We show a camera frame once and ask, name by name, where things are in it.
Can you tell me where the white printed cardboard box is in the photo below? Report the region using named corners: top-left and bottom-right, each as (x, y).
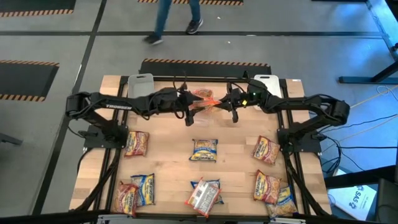
top-left (328, 185), bottom-right (377, 221)

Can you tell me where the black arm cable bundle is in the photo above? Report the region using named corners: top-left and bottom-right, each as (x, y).
top-left (284, 152), bottom-right (330, 217)
top-left (74, 148), bottom-right (123, 213)

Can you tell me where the beige floor cable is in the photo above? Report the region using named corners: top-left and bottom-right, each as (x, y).
top-left (320, 84), bottom-right (398, 149)

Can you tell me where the black floor beam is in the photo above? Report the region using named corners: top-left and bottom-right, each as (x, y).
top-left (323, 164), bottom-right (398, 190)

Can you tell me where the black hazard-striped floor mat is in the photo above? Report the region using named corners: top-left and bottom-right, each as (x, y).
top-left (137, 0), bottom-right (244, 6)
top-left (0, 59), bottom-right (60, 103)
top-left (0, 0), bottom-right (77, 18)
top-left (139, 58), bottom-right (272, 79)

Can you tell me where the black floor cable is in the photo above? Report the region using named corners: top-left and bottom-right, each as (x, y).
top-left (320, 113), bottom-right (398, 175)

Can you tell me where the blue Maruchan ramen packet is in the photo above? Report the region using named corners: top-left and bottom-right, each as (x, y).
top-left (190, 179), bottom-right (224, 205)
top-left (130, 173), bottom-right (156, 207)
top-left (188, 138), bottom-right (218, 162)
top-left (266, 185), bottom-right (299, 218)

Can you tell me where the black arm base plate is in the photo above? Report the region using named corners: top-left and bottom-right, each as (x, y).
top-left (277, 128), bottom-right (323, 154)
top-left (83, 124), bottom-right (129, 149)

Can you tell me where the red Maruchan ramen packet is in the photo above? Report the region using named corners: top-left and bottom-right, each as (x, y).
top-left (251, 135), bottom-right (280, 165)
top-left (113, 180), bottom-right (140, 218)
top-left (124, 130), bottom-right (150, 158)
top-left (253, 169), bottom-right (282, 205)

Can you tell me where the grey furniture foot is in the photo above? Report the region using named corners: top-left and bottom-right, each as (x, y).
top-left (0, 133), bottom-right (24, 146)

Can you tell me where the orange Maruchan ramen packet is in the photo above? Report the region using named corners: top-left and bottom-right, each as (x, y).
top-left (189, 96), bottom-right (222, 113)
top-left (192, 88), bottom-right (214, 98)
top-left (185, 177), bottom-right (222, 218)

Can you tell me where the black rig crossbeam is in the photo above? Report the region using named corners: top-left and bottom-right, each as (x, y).
top-left (0, 210), bottom-right (398, 224)

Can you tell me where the black aluminium rig frame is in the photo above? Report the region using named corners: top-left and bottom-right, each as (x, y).
top-left (70, 75), bottom-right (332, 218)

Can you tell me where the person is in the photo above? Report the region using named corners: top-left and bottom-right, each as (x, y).
top-left (143, 0), bottom-right (205, 46)

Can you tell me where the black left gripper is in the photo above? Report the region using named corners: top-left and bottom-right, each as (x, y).
top-left (163, 88), bottom-right (202, 127)

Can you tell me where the black desk frame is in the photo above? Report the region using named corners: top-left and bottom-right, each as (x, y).
top-left (338, 0), bottom-right (398, 85)

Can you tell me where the black chair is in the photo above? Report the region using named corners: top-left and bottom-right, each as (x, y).
top-left (374, 179), bottom-right (398, 224)

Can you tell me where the light grey plastic bin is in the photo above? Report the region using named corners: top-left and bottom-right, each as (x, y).
top-left (127, 73), bottom-right (155, 99)

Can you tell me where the white plastic bin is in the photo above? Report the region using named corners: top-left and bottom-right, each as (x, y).
top-left (253, 74), bottom-right (282, 99)

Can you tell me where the silver aluminium bracket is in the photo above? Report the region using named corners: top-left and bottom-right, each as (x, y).
top-left (96, 213), bottom-right (134, 224)
top-left (269, 217), bottom-right (307, 224)

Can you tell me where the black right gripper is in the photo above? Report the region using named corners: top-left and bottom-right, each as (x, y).
top-left (216, 82), bottom-right (250, 124)

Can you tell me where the black left wrist camera cable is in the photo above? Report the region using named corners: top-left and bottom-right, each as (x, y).
top-left (172, 72), bottom-right (189, 94)

